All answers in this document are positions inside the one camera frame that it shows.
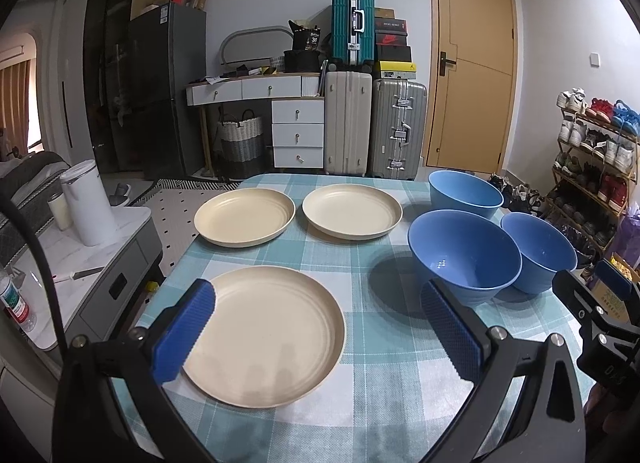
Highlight large blue bowl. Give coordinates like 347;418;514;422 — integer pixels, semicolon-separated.
408;210;523;307

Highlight cream plate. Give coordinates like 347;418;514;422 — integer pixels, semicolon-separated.
302;184;402;241
183;266;346;409
193;188;296;249

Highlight teal checked tablecloth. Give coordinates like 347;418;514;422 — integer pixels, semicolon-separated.
112;172;599;463

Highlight purple bag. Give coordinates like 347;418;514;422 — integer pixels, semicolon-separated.
611;206;640;268

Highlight grey side cabinet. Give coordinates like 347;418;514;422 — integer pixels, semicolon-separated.
38;206;162;341

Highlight wooden shoe rack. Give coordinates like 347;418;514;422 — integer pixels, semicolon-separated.
544;109;639;252

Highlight patterned floor rug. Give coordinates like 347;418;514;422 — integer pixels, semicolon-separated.
132;179;239;277

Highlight white electric kettle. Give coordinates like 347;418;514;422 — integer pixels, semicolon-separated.
60;160;116;246

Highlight small plastic bottle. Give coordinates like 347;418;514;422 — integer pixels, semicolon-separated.
0;269;36;332

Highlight silver hard suitcase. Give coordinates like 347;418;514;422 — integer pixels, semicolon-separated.
369;79;427;180

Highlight woven laundry basket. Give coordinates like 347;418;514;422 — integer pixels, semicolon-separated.
218;109;265;179

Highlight beige hard suitcase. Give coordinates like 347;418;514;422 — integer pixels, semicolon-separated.
324;71;372;176

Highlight white drawer desk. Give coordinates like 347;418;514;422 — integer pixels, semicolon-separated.
186;73;324;170

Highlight stacked shoe boxes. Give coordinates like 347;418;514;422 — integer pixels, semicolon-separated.
374;7;418;81

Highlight wooden door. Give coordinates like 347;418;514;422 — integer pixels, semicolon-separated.
423;0;518;174

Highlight black refrigerator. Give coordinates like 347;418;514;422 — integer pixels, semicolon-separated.
128;3;206;180

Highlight teal hard suitcase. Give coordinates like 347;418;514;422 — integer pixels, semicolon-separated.
331;0;375;73

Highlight black cable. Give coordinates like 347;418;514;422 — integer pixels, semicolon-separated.
0;189;68;379

